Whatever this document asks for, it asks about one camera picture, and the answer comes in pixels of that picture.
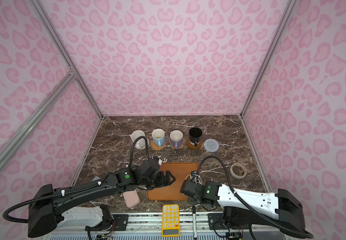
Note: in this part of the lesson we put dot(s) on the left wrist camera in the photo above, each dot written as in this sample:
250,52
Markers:
149,168

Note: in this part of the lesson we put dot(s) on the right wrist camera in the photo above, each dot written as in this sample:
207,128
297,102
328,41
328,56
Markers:
194,173

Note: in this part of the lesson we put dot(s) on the aluminium front rail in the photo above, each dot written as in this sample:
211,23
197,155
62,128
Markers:
157,226

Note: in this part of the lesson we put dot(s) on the black marker pen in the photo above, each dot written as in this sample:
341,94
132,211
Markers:
195,236

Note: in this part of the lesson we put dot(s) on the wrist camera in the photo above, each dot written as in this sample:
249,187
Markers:
149,168
194,173

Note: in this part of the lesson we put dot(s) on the black mug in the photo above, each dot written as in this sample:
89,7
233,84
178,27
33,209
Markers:
195,135

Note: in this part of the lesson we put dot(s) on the white mug purple handle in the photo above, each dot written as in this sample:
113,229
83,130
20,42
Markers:
176,135

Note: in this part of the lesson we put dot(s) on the yellow calculator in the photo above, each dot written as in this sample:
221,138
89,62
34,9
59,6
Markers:
171,221

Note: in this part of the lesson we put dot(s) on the white speckled mug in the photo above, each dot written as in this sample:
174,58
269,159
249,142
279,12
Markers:
137,138

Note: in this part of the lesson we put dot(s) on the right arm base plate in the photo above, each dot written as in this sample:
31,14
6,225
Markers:
228,221

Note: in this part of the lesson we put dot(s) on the brown wooden round coaster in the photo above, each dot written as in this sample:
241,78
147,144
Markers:
193,146

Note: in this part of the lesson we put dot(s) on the light blue mug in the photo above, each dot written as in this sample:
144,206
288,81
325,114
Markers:
158,137

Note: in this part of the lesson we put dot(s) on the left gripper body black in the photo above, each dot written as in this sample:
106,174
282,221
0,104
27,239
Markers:
158,180

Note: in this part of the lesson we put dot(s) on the grey knitted round coaster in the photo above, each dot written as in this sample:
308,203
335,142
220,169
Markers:
211,145

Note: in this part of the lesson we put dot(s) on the pink pencil case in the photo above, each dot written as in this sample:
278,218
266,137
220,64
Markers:
131,199

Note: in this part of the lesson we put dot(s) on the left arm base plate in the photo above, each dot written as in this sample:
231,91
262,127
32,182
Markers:
109,222

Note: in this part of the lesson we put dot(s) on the cork paw-shaped coaster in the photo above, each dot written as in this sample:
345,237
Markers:
177,145

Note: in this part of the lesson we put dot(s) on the masking tape roll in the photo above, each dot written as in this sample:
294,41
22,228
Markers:
238,171

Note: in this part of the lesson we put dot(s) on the rattan woven round coaster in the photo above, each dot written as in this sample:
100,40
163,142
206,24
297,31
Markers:
156,147

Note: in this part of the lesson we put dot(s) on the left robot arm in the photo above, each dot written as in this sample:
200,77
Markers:
46,212

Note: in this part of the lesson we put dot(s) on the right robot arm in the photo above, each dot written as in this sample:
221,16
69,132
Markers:
279,210

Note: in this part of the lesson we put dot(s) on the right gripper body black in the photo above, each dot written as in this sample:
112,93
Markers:
195,200

